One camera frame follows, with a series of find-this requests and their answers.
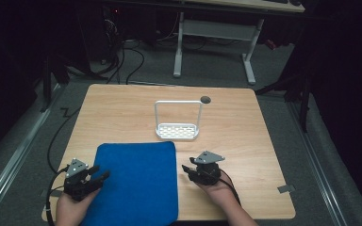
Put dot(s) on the small red object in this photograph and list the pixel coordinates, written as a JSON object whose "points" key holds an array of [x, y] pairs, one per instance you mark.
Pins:
{"points": [[270, 44]]}

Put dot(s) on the blue cloth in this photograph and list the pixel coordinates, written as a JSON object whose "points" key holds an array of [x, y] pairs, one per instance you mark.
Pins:
{"points": [[138, 182]]}

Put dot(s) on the metal floor rail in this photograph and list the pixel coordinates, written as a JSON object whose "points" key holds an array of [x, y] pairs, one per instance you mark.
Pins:
{"points": [[320, 169], [15, 157]]}

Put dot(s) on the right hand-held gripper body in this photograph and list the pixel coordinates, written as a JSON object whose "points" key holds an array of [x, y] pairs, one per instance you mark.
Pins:
{"points": [[209, 172]]}

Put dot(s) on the black metal stand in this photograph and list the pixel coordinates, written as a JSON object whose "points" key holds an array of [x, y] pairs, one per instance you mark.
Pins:
{"points": [[298, 94], [48, 84]]}

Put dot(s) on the person's left hand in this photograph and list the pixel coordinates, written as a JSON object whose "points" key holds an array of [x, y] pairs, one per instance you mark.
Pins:
{"points": [[72, 207]]}

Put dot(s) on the white metal desk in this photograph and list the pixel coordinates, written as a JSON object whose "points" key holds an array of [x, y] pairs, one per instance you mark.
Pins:
{"points": [[220, 29]]}

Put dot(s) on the person's right hand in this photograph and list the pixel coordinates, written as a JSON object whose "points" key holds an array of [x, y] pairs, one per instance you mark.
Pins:
{"points": [[218, 193]]}

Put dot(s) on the black table grommet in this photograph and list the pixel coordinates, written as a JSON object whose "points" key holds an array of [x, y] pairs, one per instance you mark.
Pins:
{"points": [[205, 100]]}

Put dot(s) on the grey tape piece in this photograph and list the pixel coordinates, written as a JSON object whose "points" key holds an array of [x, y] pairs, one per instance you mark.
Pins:
{"points": [[286, 188]]}

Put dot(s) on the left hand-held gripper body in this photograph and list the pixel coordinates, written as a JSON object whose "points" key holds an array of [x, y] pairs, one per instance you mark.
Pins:
{"points": [[75, 183]]}

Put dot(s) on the dark computer tower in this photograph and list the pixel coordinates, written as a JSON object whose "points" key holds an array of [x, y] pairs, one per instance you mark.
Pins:
{"points": [[103, 31]]}

